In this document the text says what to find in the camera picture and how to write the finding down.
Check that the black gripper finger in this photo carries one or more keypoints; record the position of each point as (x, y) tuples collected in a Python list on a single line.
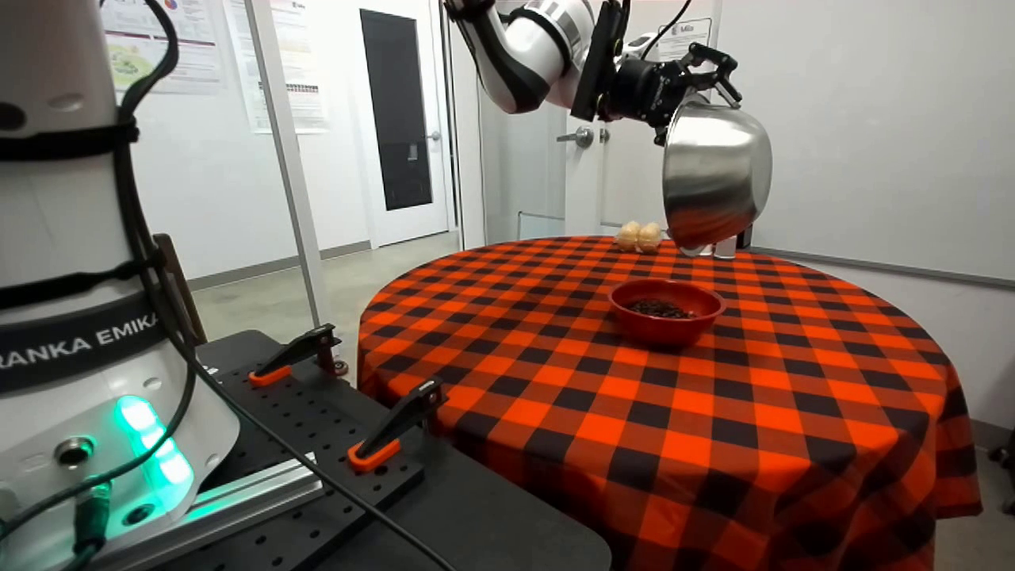
[(711, 69), (666, 117)]

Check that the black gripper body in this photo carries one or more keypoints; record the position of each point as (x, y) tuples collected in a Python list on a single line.
[(643, 94)]

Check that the silver metal bowl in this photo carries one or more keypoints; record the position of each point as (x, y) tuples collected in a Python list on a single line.
[(717, 160)]

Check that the roasted coffee beans pile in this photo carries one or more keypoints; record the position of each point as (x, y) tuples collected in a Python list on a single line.
[(666, 308)]

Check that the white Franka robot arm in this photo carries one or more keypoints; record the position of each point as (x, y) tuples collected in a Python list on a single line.
[(65, 212)]

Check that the orange plastic bowl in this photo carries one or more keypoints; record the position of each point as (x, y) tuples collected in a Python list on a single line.
[(666, 329)]

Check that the white door with dark window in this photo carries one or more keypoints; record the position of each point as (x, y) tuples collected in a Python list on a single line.
[(403, 117)]

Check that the red black checkered tablecloth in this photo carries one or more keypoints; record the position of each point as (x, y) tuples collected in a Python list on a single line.
[(685, 445)]

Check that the grey metal pole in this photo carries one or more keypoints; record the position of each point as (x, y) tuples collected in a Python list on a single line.
[(286, 160)]

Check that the black clamp with orange grip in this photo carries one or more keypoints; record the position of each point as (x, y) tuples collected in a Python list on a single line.
[(393, 429), (297, 359)]

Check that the black perforated mounting platform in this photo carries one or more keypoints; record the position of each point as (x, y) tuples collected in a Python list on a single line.
[(477, 519)]

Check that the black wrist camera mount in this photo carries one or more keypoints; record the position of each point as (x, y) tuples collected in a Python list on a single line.
[(596, 57)]

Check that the silver aluminium rail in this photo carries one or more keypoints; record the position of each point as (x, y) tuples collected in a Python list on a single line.
[(243, 501)]

